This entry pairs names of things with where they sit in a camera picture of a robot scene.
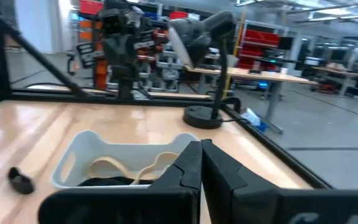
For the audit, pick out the black diagonal frame strut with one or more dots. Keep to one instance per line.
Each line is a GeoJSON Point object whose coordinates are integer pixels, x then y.
{"type": "Point", "coordinates": [36, 53]}

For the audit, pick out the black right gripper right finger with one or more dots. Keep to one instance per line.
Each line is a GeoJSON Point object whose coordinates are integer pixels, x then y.
{"type": "Point", "coordinates": [259, 205]}

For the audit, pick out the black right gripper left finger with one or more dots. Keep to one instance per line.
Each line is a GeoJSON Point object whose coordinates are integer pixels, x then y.
{"type": "Point", "coordinates": [166, 202]}

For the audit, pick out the small black rubber band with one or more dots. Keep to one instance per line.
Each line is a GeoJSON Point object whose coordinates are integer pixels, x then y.
{"type": "Point", "coordinates": [20, 182]}

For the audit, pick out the white plastic bin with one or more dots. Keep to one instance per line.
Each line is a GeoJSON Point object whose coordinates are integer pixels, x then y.
{"type": "Point", "coordinates": [120, 152]}

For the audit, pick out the shelf with red bins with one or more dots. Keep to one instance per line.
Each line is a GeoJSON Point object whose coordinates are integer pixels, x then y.
{"type": "Point", "coordinates": [261, 40]}

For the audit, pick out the black table edge rail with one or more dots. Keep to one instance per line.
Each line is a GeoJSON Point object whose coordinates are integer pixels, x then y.
{"type": "Point", "coordinates": [275, 149]}

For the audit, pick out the wooden desk grey legs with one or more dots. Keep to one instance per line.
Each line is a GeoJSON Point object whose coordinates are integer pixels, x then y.
{"type": "Point", "coordinates": [259, 76]}

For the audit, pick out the black desk lamp white head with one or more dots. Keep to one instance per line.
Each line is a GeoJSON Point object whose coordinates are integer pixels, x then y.
{"type": "Point", "coordinates": [202, 118]}

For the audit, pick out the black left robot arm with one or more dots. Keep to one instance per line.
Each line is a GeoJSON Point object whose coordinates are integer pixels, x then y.
{"type": "Point", "coordinates": [123, 49]}

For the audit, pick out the wooden workbench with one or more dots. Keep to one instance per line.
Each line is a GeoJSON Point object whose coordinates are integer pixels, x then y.
{"type": "Point", "coordinates": [337, 72]}

